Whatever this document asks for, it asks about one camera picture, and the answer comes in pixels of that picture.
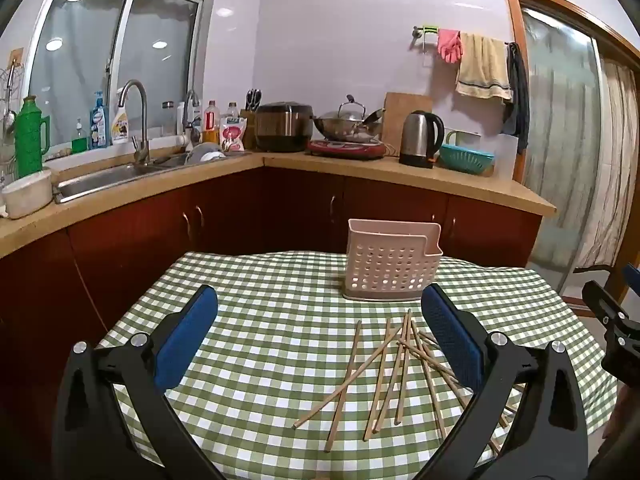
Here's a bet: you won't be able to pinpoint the red capped oil bottle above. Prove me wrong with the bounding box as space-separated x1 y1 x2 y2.
202 100 221 145

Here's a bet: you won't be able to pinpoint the dark hanging cloth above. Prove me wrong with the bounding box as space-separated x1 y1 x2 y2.
501 42 530 155

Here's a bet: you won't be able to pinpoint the white lidded container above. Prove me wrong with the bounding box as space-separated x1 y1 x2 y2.
2 169 54 220

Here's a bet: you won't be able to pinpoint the blue detergent bottle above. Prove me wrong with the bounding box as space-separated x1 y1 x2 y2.
89 91 111 150

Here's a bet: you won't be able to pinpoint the wooden door frame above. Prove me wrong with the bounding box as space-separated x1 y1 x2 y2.
502 0 640 318

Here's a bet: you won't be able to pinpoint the pink perforated utensil basket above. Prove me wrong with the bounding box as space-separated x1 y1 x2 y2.
341 218 444 302

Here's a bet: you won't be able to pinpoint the pink rubber gloves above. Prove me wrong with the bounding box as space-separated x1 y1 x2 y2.
437 29 465 64

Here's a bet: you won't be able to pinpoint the dishes in sink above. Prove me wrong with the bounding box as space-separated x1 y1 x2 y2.
184 142 227 164

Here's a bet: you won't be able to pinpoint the steel wok with lid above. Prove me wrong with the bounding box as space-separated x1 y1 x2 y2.
312 94 386 144

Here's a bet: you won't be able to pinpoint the green dish soap bottle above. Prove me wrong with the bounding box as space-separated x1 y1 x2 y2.
71 119 89 155

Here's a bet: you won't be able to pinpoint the green thermos flask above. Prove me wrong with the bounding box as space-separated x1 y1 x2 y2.
15 96 52 179

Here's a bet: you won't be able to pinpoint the beige kitchen countertop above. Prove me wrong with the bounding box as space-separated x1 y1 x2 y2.
0 147 558 261

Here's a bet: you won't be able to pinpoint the metal towel rail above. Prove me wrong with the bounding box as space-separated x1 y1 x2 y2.
411 24 517 57

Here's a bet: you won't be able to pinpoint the small steel faucet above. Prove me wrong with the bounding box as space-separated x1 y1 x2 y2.
181 90 202 147

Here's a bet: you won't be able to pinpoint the green checkered tablecloth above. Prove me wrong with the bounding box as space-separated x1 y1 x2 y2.
97 250 621 480

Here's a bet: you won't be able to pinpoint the glass sliding door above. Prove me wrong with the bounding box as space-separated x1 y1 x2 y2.
520 7 604 292

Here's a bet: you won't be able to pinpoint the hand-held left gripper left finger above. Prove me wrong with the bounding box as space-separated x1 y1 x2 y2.
52 284 226 480

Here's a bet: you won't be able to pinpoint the metal wall utensil rack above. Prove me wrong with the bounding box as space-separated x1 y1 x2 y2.
0 49 25 196

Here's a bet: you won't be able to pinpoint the tall curved steel faucet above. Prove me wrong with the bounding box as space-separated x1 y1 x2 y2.
117 79 152 166

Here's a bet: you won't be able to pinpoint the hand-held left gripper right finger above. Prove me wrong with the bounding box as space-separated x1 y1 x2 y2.
415 284 588 480

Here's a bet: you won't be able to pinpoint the red wooden kitchen cabinets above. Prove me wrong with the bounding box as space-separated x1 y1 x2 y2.
0 165 543 376

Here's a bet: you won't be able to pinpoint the white box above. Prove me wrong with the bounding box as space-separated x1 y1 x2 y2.
492 135 519 182

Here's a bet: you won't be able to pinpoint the dark rice cooker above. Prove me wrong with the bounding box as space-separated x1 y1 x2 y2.
254 102 315 153

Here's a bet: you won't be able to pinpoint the beige curtain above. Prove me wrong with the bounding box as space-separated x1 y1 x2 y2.
574 56 640 272

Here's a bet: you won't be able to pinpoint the teal plastic colander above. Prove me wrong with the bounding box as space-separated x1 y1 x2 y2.
438 143 496 176

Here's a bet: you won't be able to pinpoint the knife block with scissors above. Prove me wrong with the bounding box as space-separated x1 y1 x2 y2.
240 88 264 150

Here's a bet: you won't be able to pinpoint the wooden cutting board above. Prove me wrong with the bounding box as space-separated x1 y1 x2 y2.
382 91 434 147

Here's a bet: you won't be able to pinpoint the red and white bag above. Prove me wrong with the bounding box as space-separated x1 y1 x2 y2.
219 116 248 153

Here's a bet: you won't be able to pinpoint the red induction cooker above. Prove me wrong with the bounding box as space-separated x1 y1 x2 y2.
306 139 387 160

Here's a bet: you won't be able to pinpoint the group of wooden chopsticks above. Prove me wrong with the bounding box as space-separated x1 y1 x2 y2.
292 308 526 457

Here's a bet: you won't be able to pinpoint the steel electric kettle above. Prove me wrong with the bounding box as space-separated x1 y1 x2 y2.
398 110 446 169

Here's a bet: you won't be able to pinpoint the beige hanging towel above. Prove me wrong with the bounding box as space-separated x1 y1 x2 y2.
454 32 514 101

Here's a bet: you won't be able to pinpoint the stainless steel sink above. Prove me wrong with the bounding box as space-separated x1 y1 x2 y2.
52 151 251 205

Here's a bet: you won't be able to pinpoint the sliding glass window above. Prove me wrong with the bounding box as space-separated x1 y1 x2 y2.
25 0 223 161

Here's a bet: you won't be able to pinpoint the green and white mug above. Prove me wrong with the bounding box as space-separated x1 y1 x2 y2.
444 130 482 149

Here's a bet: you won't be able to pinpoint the white spray cleaner bottle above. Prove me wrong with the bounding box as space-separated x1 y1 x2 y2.
111 87 134 145

